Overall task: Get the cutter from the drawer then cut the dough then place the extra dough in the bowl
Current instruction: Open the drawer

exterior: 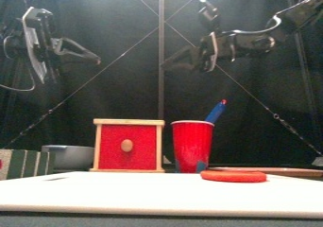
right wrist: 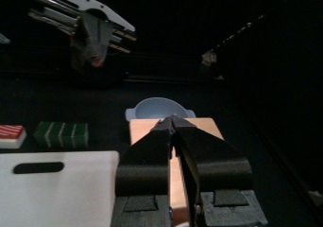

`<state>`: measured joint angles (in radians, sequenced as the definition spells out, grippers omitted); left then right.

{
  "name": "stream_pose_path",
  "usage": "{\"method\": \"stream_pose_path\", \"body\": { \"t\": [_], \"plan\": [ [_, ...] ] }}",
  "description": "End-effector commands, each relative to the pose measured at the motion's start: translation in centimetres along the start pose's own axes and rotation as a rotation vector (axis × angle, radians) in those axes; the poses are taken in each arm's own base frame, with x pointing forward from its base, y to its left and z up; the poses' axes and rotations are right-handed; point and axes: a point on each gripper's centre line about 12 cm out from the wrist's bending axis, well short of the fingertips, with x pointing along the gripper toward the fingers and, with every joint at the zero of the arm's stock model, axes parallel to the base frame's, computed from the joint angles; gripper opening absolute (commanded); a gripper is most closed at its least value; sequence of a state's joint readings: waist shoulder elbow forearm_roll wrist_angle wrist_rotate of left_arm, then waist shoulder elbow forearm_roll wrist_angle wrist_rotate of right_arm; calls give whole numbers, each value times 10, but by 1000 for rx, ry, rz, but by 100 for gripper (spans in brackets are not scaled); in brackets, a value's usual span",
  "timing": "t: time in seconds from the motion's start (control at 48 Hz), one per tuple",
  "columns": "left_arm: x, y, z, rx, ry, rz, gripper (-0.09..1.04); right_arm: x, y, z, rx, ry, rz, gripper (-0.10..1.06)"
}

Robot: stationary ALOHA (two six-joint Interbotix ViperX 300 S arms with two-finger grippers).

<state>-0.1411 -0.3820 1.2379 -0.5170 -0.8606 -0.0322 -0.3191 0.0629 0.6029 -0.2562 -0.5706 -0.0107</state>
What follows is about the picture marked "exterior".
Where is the flat orange dough disc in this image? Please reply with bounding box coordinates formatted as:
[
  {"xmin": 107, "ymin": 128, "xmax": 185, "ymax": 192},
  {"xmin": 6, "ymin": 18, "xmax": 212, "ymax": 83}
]
[{"xmin": 199, "ymin": 169, "xmax": 268, "ymax": 183}]

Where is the blue pen with red tip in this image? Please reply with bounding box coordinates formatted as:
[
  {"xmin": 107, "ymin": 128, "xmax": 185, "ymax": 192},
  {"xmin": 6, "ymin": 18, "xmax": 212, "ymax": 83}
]
[{"xmin": 204, "ymin": 98, "xmax": 228, "ymax": 125}]

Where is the blue-grey bowl with handles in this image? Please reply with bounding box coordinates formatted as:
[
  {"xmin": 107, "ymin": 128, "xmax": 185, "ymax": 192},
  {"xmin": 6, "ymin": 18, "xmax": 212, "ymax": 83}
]
[{"xmin": 40, "ymin": 144, "xmax": 96, "ymax": 172}]

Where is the small blue piece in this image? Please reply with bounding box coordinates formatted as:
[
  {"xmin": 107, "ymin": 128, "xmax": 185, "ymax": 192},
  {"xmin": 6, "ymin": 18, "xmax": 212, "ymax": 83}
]
[{"xmin": 195, "ymin": 160, "xmax": 208, "ymax": 174}]

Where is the metal frame pole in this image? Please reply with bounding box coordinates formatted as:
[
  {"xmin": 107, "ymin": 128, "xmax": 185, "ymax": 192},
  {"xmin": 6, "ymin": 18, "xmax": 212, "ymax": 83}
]
[{"xmin": 157, "ymin": 0, "xmax": 167, "ymax": 121}]

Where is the red plastic cup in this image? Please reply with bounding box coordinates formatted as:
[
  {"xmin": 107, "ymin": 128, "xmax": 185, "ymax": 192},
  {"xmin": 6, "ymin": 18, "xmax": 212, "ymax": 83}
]
[{"xmin": 171, "ymin": 120, "xmax": 216, "ymax": 174}]

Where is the white cutting board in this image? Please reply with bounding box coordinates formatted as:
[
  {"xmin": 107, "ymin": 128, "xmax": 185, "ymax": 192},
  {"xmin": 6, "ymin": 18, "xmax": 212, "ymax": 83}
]
[{"xmin": 0, "ymin": 170, "xmax": 323, "ymax": 220}]

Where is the red drawer with wooden knob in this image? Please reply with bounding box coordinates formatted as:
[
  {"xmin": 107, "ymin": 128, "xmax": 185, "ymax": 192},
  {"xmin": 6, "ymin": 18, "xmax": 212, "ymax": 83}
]
[{"xmin": 99, "ymin": 124, "xmax": 157, "ymax": 170}]

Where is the grey looped arm cable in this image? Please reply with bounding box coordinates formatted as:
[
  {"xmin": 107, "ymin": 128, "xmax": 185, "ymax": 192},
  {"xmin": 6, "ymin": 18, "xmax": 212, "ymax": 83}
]
[{"xmin": 0, "ymin": 34, "xmax": 37, "ymax": 93}]

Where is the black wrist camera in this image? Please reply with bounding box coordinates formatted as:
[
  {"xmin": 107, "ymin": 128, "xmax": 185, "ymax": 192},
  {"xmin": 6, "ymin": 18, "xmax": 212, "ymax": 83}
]
[
  {"xmin": 196, "ymin": 0, "xmax": 223, "ymax": 34},
  {"xmin": 35, "ymin": 0, "xmax": 59, "ymax": 17}
]

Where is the wooden drawer box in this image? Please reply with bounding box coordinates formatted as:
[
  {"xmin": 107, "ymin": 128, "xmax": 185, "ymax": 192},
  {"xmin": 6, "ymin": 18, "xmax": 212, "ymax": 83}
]
[{"xmin": 88, "ymin": 118, "xmax": 167, "ymax": 174}]

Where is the thin diagonal brace wire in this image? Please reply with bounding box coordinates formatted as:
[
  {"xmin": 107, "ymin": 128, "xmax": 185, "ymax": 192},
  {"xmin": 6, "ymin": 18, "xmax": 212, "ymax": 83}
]
[
  {"xmin": 2, "ymin": 0, "xmax": 212, "ymax": 148},
  {"xmin": 124, "ymin": 0, "xmax": 323, "ymax": 158}
]

